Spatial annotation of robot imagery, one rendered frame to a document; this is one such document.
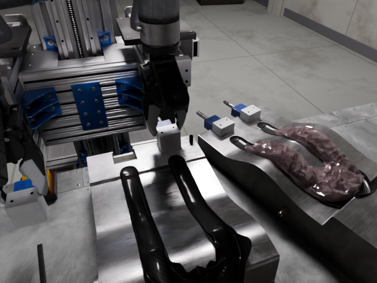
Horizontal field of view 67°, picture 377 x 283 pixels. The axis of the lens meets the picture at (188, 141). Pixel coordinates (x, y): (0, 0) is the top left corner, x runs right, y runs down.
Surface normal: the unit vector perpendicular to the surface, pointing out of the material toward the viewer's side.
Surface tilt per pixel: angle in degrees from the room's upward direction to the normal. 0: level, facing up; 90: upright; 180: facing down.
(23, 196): 0
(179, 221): 26
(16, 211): 90
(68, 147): 0
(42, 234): 0
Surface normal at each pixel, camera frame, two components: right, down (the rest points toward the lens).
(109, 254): -0.15, -0.96
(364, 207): 0.01, -0.78
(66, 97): 0.30, 0.60
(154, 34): -0.20, 0.61
